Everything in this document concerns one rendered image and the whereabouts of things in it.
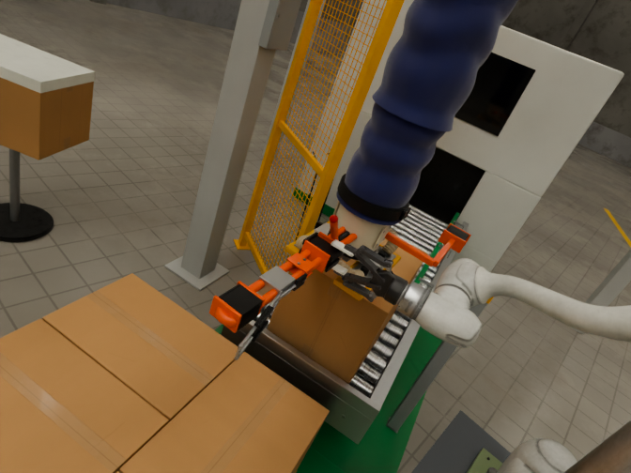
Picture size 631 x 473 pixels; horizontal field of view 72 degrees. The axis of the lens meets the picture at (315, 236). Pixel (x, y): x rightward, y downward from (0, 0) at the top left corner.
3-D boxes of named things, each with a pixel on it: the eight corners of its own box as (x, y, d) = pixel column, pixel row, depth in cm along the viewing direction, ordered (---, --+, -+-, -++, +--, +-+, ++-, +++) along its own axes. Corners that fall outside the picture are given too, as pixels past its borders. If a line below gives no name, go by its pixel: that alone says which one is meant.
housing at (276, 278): (270, 278, 109) (275, 264, 106) (291, 293, 106) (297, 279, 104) (253, 289, 103) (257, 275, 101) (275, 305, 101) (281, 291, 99)
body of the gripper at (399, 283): (406, 288, 111) (374, 269, 113) (392, 312, 115) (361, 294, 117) (413, 276, 117) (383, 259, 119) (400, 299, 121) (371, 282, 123)
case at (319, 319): (327, 275, 231) (354, 212, 211) (392, 315, 220) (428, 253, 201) (265, 331, 181) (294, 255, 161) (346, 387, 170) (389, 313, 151)
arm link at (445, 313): (407, 329, 114) (423, 300, 124) (462, 362, 110) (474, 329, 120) (423, 305, 107) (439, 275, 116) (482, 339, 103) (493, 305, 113)
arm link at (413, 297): (409, 326, 113) (390, 313, 114) (418, 310, 120) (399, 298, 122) (425, 300, 108) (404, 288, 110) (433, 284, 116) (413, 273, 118)
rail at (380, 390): (452, 239, 365) (463, 221, 356) (458, 242, 363) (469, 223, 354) (349, 431, 171) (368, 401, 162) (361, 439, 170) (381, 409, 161)
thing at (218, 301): (235, 296, 98) (239, 280, 96) (259, 314, 96) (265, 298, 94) (208, 312, 92) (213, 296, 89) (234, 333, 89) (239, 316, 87)
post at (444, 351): (389, 417, 236) (484, 277, 188) (400, 424, 235) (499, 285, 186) (385, 425, 231) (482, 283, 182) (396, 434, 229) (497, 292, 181)
